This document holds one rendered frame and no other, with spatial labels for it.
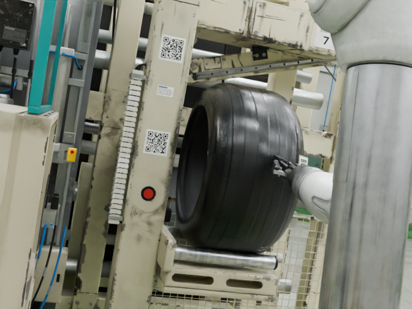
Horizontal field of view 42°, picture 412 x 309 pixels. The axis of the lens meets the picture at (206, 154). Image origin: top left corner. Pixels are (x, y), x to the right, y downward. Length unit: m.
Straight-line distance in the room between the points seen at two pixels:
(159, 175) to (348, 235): 1.06
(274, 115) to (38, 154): 0.90
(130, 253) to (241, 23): 0.91
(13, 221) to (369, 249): 0.55
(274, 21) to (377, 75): 1.37
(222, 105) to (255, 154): 0.18
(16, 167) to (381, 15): 0.59
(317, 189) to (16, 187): 0.63
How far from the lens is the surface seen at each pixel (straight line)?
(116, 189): 1.69
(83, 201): 2.44
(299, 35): 2.10
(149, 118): 1.67
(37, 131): 0.91
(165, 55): 1.68
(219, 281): 1.70
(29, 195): 0.93
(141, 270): 1.75
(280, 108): 1.69
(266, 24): 2.06
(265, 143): 1.58
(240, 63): 2.16
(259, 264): 1.75
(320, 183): 1.22
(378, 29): 0.72
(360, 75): 0.73
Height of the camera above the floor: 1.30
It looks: 3 degrees down
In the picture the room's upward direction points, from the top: 10 degrees clockwise
